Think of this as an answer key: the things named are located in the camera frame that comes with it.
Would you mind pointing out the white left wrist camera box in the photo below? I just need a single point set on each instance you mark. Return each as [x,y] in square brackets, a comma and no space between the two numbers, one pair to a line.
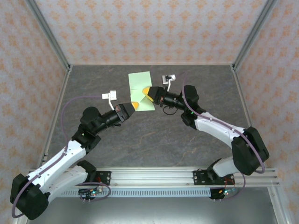
[112,95]

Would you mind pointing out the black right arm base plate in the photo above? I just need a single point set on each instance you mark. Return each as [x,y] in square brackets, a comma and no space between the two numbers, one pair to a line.
[198,178]

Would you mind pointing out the grey metal panel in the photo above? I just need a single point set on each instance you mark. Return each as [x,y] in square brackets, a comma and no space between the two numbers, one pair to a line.
[149,210]

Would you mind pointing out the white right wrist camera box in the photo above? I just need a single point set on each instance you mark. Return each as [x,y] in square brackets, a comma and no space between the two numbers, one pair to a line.
[171,78]

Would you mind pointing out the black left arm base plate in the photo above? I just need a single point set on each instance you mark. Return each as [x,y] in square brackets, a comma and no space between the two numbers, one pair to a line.
[106,178]

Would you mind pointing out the aluminium frame leg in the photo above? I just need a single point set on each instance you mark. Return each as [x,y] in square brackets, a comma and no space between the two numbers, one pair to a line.
[279,205]

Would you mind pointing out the small aluminium rail bracket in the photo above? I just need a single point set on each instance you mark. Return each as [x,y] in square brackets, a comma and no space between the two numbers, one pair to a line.
[45,156]

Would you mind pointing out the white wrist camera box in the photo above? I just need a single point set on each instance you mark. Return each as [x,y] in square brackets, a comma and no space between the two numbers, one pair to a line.
[112,95]
[171,78]

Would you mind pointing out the aluminium frame post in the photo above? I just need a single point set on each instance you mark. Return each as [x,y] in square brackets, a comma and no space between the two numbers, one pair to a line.
[254,32]
[49,32]

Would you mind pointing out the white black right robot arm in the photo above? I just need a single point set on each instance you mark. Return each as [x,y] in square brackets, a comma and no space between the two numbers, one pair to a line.
[247,154]

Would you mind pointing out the aluminium table edge rail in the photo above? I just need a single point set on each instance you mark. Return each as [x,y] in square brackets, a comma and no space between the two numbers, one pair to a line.
[240,88]
[63,88]

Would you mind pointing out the black board bracket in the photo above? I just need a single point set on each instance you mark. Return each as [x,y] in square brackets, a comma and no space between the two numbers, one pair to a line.
[87,198]
[213,195]

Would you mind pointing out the light green paper sheet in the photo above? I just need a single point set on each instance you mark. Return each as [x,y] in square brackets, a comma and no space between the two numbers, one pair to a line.
[140,80]

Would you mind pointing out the long aluminium mounting beam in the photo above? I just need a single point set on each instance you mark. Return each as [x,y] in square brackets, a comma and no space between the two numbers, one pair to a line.
[151,177]

